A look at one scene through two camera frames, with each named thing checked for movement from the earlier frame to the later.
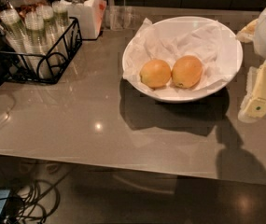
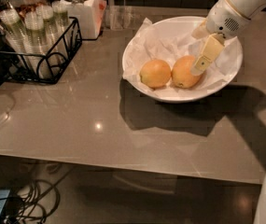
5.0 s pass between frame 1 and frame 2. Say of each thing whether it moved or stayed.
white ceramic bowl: stayed
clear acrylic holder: stayed
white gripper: moved
